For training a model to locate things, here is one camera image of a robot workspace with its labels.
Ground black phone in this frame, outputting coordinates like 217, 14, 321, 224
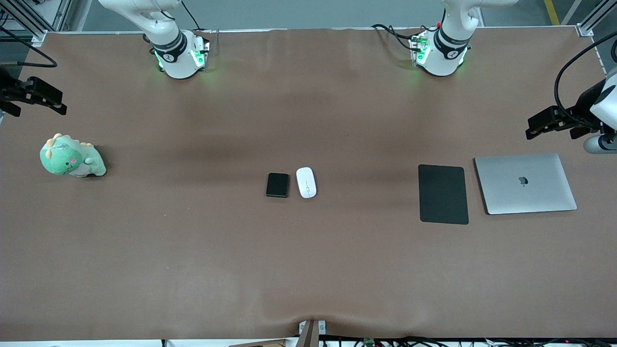
266, 173, 290, 198

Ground white computer mouse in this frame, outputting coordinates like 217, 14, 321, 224
296, 167, 317, 199

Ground black mouse pad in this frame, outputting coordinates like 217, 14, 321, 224
418, 164, 469, 225

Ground green dinosaur plush toy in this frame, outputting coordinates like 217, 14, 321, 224
40, 133, 107, 178

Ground silver closed laptop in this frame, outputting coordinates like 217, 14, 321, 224
474, 153, 577, 215

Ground brown table cover sheet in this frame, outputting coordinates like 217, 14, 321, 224
0, 27, 617, 340

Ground aluminium frame post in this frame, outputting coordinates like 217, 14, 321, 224
576, 0, 617, 37
0, 0, 73, 46

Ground black right arm base cable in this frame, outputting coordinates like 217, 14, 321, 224
181, 0, 220, 49

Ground black left arm base cables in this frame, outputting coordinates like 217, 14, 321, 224
371, 23, 425, 51

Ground brown post with white bracket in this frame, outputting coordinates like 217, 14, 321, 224
298, 319, 327, 347

